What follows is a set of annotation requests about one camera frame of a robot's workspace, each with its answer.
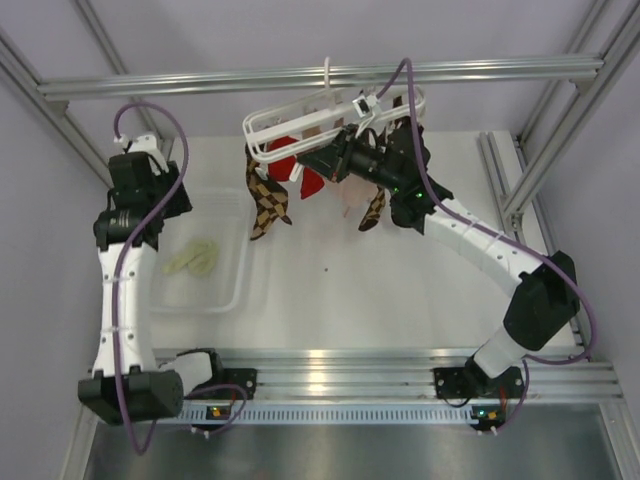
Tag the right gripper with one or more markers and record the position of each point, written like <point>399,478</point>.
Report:
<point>334,161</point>

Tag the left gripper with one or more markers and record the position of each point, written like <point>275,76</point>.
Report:
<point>179,204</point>

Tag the white clip sock hanger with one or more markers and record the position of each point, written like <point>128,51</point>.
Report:
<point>316,119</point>

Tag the pale green sock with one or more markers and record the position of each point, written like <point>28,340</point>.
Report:
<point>177,262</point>
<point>202,257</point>

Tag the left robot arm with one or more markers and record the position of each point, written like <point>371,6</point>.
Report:
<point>126,382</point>

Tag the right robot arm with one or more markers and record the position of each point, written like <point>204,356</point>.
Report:
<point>542,289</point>

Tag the red sock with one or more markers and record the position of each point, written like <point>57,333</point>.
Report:
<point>311,184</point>
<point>280,170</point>

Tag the pink mesh garment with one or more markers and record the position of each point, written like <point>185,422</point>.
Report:
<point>353,191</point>

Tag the brown checkered sock left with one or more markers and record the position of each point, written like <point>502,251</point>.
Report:
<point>270,198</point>

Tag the brown checkered sock right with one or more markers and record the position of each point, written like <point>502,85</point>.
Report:
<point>373,213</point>

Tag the dark brown checkered sock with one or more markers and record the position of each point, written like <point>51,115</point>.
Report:
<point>398,134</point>

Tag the aluminium top crossbar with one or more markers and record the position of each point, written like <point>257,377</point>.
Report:
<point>561,67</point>

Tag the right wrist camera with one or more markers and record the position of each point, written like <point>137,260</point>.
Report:
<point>367,106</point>

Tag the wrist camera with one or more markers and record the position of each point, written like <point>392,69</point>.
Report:
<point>147,142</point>
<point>367,106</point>

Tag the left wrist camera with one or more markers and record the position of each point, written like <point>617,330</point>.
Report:
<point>147,142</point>

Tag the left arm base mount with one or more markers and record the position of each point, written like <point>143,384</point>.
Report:
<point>246,378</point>

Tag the slotted cable duct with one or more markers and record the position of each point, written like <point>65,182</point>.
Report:
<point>255,413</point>

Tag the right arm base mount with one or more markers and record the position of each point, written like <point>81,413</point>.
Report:
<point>452,386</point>

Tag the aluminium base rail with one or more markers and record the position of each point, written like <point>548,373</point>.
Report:
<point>402,375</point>

